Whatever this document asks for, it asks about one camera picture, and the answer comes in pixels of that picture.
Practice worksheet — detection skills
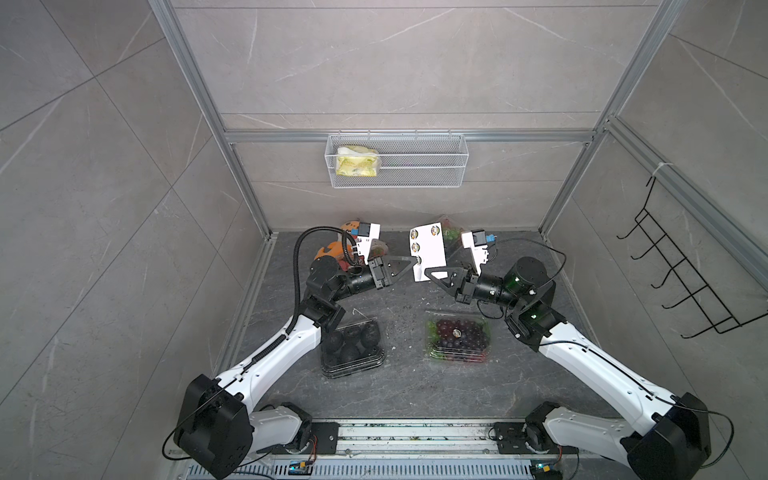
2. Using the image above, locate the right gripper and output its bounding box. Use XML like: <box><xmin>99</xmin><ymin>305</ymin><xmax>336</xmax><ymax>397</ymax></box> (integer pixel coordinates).
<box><xmin>426</xmin><ymin>263</ymin><xmax>522</xmax><ymax>314</ymax></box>

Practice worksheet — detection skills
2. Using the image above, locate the white sticker sheet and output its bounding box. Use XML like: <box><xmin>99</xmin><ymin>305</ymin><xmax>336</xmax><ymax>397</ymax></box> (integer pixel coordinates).
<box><xmin>409</xmin><ymin>223</ymin><xmax>446</xmax><ymax>282</ymax></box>

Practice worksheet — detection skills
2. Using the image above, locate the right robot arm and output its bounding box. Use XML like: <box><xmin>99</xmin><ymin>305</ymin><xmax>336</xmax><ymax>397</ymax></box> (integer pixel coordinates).
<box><xmin>417</xmin><ymin>257</ymin><xmax>712</xmax><ymax>479</ymax></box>

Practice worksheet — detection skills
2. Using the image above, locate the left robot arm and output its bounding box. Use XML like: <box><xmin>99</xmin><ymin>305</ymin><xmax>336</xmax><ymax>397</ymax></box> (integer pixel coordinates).
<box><xmin>173</xmin><ymin>255</ymin><xmax>417</xmax><ymax>479</ymax></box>

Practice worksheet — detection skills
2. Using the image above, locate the black fruit box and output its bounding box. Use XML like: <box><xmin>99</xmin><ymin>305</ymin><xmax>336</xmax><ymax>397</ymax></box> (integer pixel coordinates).
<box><xmin>321</xmin><ymin>320</ymin><xmax>386</xmax><ymax>379</ymax></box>

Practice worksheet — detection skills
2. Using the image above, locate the green grape box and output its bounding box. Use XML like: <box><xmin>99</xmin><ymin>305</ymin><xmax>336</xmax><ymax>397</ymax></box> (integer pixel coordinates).
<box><xmin>439</xmin><ymin>215</ymin><xmax>474</xmax><ymax>248</ymax></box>

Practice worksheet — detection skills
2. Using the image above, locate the orange shark plush toy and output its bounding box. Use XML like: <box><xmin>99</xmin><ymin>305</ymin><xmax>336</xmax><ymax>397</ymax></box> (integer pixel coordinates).
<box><xmin>315</xmin><ymin>220</ymin><xmax>360</xmax><ymax>266</ymax></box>

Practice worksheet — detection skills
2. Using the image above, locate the purple grape box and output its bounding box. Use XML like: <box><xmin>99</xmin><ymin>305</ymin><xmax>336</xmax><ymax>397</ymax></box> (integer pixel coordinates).
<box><xmin>426</xmin><ymin>314</ymin><xmax>491</xmax><ymax>363</ymax></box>

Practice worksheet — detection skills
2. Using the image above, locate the black oval object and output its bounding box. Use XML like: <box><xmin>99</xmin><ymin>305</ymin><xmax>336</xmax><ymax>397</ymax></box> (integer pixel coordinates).
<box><xmin>537</xmin><ymin>278</ymin><xmax>557</xmax><ymax>306</ymax></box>

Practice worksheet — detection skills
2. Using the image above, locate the yellow packet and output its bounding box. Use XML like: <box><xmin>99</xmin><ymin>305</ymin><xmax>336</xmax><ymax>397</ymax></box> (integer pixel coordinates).
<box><xmin>335</xmin><ymin>145</ymin><xmax>381</xmax><ymax>178</ymax></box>

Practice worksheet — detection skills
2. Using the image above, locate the black hook rack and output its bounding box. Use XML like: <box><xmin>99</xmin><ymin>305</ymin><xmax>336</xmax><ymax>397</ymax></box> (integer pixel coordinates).
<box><xmin>616</xmin><ymin>176</ymin><xmax>767</xmax><ymax>340</ymax></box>

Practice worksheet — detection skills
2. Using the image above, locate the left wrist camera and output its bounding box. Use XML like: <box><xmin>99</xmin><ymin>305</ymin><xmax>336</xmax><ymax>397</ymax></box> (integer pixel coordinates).
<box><xmin>350</xmin><ymin>222</ymin><xmax>381</xmax><ymax>264</ymax></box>

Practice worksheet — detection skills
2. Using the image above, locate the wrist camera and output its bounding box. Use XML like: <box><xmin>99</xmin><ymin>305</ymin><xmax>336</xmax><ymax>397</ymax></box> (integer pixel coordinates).
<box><xmin>460</xmin><ymin>230</ymin><xmax>496</xmax><ymax>274</ymax></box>
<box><xmin>350</xmin><ymin>222</ymin><xmax>381</xmax><ymax>264</ymax></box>

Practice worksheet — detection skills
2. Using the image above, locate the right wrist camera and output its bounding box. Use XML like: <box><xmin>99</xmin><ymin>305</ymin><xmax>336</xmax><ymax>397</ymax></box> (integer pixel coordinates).
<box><xmin>460</xmin><ymin>230</ymin><xmax>496</xmax><ymax>274</ymax></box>

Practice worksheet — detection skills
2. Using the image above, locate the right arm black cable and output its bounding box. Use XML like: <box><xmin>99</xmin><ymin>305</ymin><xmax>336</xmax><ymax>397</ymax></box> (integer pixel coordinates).
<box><xmin>473</xmin><ymin>237</ymin><xmax>736</xmax><ymax>470</ymax></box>

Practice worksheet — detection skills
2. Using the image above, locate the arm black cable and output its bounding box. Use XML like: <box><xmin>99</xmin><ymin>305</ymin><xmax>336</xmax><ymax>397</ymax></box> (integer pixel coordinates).
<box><xmin>473</xmin><ymin>237</ymin><xmax>736</xmax><ymax>470</ymax></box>
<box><xmin>160</xmin><ymin>225</ymin><xmax>361</xmax><ymax>475</ymax></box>

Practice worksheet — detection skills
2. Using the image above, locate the white wire basket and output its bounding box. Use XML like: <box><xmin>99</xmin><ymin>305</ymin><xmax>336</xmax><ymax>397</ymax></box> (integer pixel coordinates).
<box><xmin>324</xmin><ymin>133</ymin><xmax>469</xmax><ymax>189</ymax></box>

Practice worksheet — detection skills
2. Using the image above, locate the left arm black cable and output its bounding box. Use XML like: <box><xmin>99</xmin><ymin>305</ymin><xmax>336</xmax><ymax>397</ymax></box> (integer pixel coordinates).
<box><xmin>160</xmin><ymin>225</ymin><xmax>361</xmax><ymax>475</ymax></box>

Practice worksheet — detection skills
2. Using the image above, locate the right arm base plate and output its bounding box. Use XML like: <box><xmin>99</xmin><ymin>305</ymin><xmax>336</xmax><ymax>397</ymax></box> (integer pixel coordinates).
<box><xmin>485</xmin><ymin>420</ymin><xmax>579</xmax><ymax>456</ymax></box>

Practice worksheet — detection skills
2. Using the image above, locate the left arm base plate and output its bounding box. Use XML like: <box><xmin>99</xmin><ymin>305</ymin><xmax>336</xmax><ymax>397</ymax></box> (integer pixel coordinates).
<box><xmin>298</xmin><ymin>421</ymin><xmax>341</xmax><ymax>455</ymax></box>

